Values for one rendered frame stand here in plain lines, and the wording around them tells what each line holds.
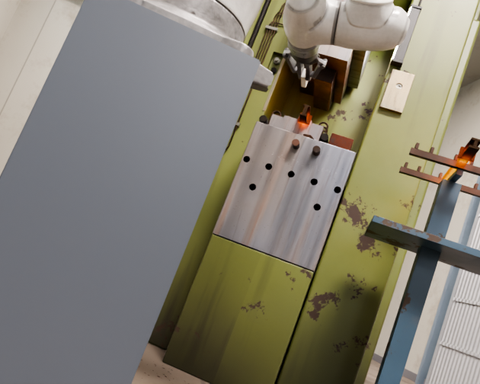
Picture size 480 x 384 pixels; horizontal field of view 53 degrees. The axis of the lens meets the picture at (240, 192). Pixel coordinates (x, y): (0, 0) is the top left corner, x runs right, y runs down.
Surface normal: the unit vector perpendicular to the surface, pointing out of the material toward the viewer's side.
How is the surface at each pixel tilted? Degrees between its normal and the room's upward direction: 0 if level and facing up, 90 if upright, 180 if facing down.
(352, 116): 90
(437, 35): 90
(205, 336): 90
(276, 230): 90
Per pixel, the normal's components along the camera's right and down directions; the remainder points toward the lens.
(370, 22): -0.20, 0.45
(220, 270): -0.13, -0.22
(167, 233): 0.18, -0.10
